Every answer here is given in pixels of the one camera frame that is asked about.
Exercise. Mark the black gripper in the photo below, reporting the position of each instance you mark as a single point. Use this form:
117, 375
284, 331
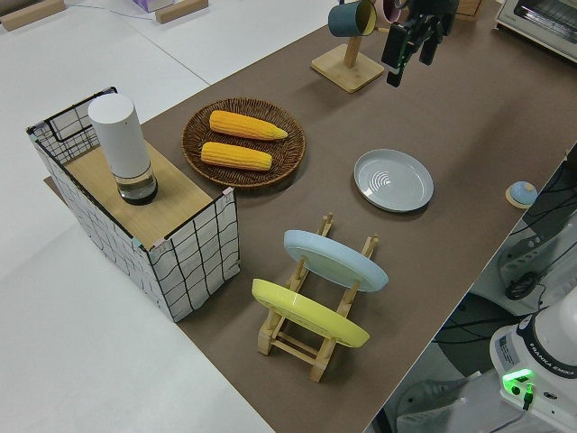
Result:
433, 11

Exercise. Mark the gray round plate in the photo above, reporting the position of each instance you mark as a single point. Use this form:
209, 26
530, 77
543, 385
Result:
392, 180

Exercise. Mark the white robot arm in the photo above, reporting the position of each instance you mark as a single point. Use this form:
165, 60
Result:
541, 343

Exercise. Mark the light blue plate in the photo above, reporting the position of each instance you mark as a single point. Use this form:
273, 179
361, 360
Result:
333, 261

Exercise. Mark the yellow plate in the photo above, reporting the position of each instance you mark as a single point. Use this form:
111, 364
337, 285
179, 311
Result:
306, 311

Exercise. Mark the wooden plate rack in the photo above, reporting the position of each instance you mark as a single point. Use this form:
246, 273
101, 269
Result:
266, 343

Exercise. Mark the pink mug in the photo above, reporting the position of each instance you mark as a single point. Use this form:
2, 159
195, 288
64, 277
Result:
388, 11

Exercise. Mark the wooden mug tree stand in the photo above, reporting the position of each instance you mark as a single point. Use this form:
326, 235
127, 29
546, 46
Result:
347, 72

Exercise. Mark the dark teal mug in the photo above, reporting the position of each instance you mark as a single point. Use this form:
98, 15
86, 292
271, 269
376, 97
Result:
347, 20

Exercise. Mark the wooden drawer box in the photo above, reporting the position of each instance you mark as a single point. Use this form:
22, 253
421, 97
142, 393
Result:
469, 6

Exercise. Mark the brown table mat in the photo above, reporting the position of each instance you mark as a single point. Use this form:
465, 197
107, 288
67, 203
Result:
338, 135

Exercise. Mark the cream toaster oven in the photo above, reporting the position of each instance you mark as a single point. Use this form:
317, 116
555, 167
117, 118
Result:
541, 27

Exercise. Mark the round wicker basket tray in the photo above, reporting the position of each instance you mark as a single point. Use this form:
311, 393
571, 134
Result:
279, 158

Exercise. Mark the small blue round object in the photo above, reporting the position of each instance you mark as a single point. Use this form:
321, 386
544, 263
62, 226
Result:
520, 194

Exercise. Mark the large yellow corn cob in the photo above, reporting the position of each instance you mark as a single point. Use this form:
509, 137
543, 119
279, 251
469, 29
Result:
243, 125

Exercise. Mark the small yellow corn cob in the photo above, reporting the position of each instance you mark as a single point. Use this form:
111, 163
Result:
234, 155

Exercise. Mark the white power strip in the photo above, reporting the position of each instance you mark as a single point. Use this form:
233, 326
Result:
523, 252

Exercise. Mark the pink binder clip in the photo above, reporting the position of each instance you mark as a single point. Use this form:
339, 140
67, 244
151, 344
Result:
160, 244
227, 195

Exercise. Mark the light wooden block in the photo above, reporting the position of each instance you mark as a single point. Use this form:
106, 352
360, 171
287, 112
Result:
13, 19
180, 11

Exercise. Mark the purple box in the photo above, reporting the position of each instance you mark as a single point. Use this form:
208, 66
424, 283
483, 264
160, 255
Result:
153, 4

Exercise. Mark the wooden basket lid board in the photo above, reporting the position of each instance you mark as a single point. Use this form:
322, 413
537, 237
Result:
171, 198

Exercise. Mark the green binder clip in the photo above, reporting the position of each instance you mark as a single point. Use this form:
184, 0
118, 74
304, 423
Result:
136, 242

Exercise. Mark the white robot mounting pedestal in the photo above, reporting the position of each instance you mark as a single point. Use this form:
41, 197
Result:
473, 406

